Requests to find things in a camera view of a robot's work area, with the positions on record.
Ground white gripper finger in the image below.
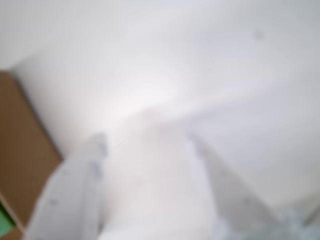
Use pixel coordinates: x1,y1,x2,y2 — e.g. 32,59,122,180
187,133,285,240
23,131,111,240

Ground green cube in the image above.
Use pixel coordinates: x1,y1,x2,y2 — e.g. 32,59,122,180
0,201,15,237

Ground brown cardboard box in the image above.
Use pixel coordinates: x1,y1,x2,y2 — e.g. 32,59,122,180
0,71,63,240

